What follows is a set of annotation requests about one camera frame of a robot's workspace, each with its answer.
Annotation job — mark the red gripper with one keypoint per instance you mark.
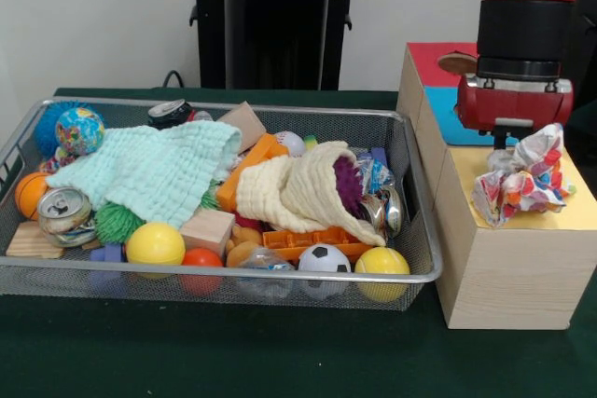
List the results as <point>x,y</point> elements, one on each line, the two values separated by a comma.
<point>513,104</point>

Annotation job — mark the colourful dotted paper wrapper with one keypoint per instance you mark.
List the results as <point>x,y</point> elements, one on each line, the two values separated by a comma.
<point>522,183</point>

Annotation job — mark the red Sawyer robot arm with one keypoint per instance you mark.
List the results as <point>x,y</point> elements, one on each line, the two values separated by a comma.
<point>522,30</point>

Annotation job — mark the grey mesh bin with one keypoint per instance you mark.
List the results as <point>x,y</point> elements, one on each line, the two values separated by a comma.
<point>410,211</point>

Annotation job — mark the wooden box with three holes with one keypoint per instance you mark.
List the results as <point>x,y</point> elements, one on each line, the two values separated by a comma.
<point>513,277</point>

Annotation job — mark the yellow ball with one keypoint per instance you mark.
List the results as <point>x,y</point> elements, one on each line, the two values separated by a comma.
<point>155,244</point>
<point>382,260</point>

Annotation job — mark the small soccer ball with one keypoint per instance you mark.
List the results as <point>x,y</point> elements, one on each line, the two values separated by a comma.
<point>324,258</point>

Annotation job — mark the cream cloth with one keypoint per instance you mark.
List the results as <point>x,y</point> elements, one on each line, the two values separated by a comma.
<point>289,188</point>

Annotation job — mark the wooden cube block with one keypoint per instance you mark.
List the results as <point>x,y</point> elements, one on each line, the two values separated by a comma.
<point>242,123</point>

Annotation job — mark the small red ball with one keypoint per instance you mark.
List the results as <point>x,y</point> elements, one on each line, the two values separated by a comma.
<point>201,258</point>

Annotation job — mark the mint green cloth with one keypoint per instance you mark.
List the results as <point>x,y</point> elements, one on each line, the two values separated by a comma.
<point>154,169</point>

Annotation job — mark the globe print ball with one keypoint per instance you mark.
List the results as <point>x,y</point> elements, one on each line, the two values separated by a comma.
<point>79,130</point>

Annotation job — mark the blue spiky ball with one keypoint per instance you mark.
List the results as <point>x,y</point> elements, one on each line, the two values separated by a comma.
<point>44,125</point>

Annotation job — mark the small orange basketball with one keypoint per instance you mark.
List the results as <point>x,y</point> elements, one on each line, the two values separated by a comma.
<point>29,195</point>

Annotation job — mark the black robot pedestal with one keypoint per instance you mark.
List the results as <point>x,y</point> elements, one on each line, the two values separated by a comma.
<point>275,20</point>

